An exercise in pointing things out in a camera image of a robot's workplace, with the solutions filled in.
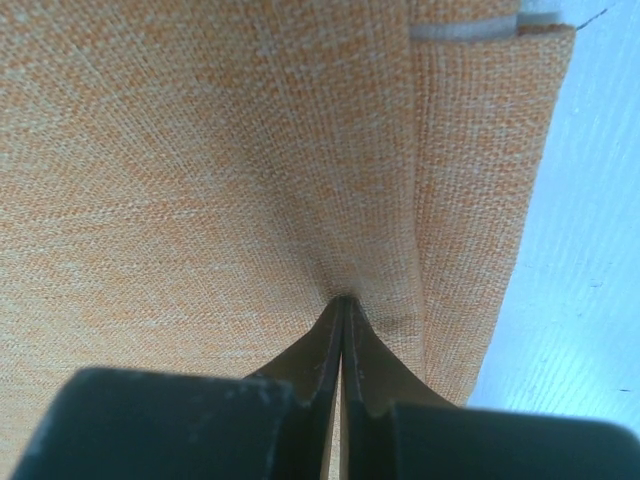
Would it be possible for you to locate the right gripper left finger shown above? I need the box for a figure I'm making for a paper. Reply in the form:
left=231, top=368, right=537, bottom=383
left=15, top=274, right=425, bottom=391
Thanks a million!
left=13, top=298, right=344, bottom=479

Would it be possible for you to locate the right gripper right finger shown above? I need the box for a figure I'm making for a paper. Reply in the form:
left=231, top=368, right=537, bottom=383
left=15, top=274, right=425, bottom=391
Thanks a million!
left=340, top=297, right=639, bottom=479

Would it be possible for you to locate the orange cloth placemat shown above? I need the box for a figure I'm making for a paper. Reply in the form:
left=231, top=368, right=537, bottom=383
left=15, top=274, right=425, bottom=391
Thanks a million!
left=1, top=1, right=576, bottom=478

